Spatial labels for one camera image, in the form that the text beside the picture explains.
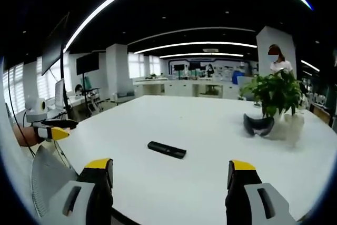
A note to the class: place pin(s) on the black screen on stand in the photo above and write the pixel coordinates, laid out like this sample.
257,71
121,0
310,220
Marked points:
87,63

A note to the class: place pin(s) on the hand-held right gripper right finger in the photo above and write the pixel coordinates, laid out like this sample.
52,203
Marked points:
252,204

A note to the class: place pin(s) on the white computer monitor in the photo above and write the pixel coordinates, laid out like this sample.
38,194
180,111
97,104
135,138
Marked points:
59,94

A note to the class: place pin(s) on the black remote control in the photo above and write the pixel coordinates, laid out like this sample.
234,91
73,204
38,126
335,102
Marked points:
167,150

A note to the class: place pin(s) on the grey mesh chair back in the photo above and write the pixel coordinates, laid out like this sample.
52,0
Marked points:
48,177

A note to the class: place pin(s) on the dark headset goggles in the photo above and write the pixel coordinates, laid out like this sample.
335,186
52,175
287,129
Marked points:
256,126

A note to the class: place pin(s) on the green potted plant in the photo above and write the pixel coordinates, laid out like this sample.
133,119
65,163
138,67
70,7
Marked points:
273,90

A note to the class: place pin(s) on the long white counter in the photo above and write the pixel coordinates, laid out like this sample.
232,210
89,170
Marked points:
184,86

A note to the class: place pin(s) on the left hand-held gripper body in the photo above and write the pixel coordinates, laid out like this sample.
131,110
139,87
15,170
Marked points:
35,110

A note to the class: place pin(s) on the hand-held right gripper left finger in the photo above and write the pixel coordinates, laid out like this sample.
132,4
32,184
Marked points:
79,204

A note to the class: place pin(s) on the large hanging black monitor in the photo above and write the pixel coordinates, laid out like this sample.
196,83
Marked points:
54,48

